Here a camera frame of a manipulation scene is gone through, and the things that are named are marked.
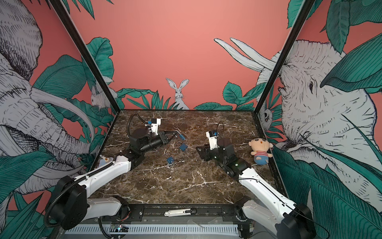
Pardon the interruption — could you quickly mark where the small green circuit board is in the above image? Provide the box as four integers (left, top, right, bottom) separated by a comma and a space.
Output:
110, 225, 129, 233

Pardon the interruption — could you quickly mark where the white utility knife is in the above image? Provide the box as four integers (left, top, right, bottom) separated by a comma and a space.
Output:
164, 208, 197, 217

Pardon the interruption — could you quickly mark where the right black frame post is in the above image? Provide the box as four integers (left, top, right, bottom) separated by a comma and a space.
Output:
254, 0, 315, 115

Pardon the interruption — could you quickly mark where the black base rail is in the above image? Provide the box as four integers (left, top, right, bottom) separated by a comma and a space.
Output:
101, 204, 253, 224

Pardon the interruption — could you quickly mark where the left black corrugated cable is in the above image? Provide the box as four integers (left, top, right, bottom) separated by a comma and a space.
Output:
127, 113, 147, 138

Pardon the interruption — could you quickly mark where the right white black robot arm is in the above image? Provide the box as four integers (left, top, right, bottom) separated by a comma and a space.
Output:
196, 138, 317, 239

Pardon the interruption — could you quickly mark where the white perforated strip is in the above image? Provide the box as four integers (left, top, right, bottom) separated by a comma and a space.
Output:
64, 224, 240, 236

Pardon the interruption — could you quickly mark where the plush doll striped shirt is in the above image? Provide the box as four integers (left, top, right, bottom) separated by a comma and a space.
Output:
248, 138, 273, 165

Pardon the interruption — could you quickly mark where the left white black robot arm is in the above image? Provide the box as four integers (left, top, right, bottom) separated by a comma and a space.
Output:
43, 127, 181, 230

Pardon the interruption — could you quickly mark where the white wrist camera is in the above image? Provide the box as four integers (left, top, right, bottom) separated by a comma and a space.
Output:
206, 130, 218, 150
146, 118, 161, 136

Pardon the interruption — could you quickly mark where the left black frame post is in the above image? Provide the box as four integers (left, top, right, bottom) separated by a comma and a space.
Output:
49, 0, 120, 114

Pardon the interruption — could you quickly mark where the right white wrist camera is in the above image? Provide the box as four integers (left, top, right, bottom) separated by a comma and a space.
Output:
206, 130, 218, 150

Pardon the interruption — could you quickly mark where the black frame post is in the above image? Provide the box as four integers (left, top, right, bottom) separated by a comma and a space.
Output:
254, 0, 315, 115
49, 0, 120, 114

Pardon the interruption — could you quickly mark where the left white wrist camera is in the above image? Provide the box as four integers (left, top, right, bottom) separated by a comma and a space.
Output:
146, 118, 161, 136

